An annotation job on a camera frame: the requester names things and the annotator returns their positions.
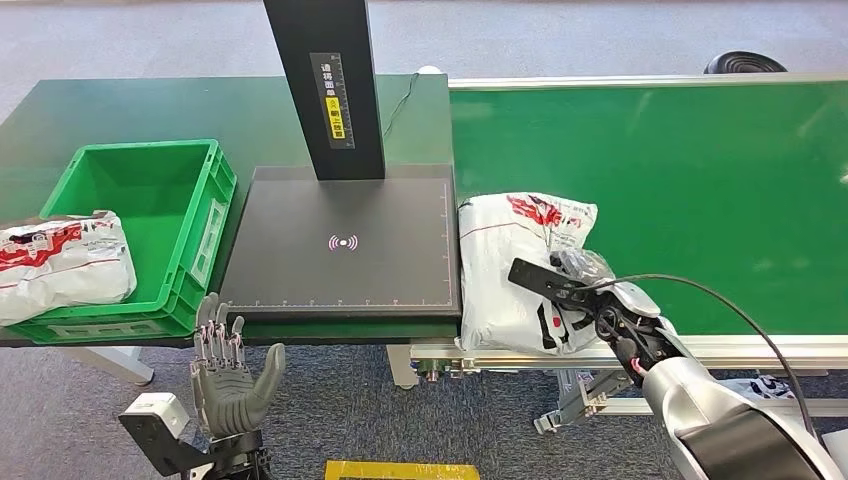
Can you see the green conveyor belt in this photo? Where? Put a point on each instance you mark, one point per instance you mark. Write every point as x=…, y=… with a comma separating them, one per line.
x=662, y=199

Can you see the black round ribbed object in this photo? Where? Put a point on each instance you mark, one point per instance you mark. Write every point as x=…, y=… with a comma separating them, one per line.
x=745, y=64

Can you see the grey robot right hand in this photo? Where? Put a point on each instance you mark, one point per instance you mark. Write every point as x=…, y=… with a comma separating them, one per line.
x=590, y=268

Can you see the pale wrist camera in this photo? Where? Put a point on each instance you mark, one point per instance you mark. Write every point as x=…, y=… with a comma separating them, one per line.
x=156, y=411
x=536, y=278

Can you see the green plastic crate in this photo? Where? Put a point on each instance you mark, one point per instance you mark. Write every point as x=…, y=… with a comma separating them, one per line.
x=146, y=199

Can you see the white table leg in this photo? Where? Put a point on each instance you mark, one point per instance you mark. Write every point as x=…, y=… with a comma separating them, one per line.
x=403, y=364
x=112, y=364

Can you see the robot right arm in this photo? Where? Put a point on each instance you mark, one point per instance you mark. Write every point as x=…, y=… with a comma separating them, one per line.
x=702, y=411

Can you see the black inbound scanner machine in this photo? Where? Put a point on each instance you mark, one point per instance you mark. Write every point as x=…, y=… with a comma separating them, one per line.
x=331, y=278

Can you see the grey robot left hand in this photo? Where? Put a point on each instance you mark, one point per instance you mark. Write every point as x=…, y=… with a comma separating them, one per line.
x=228, y=391

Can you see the yellow floor tape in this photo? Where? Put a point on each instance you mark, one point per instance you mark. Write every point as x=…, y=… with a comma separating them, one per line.
x=397, y=467

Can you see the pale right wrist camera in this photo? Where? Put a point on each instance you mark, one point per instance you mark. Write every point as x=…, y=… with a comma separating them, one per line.
x=536, y=278

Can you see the white printed courier bag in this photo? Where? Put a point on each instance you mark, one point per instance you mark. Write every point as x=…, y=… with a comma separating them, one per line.
x=60, y=278
x=762, y=387
x=503, y=278
x=838, y=444

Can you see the small white round object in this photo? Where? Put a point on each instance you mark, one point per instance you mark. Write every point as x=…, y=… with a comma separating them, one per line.
x=429, y=69

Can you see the black yellow label sticker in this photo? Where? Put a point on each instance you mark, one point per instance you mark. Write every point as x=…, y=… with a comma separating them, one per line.
x=331, y=99

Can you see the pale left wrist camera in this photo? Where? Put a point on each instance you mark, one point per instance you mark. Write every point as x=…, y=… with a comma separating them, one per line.
x=156, y=411

